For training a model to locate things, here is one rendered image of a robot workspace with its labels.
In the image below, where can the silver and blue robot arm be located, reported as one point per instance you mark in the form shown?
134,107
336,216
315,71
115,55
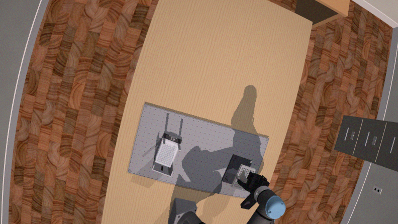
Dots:
270,208

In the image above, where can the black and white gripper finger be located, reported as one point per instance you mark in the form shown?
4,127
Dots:
242,179

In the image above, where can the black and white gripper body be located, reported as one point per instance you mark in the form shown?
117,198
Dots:
253,181

